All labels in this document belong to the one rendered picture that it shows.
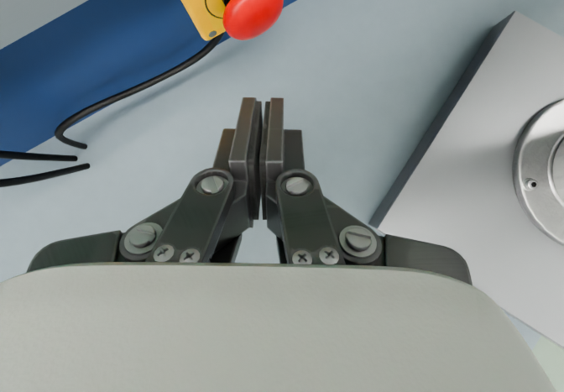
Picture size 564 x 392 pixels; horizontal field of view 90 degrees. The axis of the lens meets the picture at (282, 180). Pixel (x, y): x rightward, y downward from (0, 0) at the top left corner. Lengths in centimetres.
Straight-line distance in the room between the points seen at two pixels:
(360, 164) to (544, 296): 26
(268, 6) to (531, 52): 36
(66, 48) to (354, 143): 33
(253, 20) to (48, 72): 24
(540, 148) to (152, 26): 45
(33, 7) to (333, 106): 31
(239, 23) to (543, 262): 42
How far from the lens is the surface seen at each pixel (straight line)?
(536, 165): 44
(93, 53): 36
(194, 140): 40
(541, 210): 44
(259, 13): 19
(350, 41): 44
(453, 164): 40
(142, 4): 33
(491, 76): 45
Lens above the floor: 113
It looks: 90 degrees down
